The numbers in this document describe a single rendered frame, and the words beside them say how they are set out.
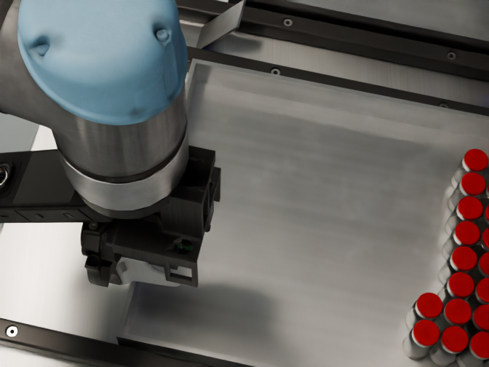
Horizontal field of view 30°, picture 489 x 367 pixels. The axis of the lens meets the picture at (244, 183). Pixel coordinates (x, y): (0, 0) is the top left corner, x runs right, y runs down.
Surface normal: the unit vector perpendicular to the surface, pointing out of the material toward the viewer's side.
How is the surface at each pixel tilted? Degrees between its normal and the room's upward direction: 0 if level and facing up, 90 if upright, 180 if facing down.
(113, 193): 90
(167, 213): 90
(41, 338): 0
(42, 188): 32
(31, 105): 79
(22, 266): 0
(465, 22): 0
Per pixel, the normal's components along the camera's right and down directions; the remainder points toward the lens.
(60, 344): 0.03, -0.41
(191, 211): -0.22, 0.88
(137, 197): 0.28, 0.87
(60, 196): -0.49, -0.49
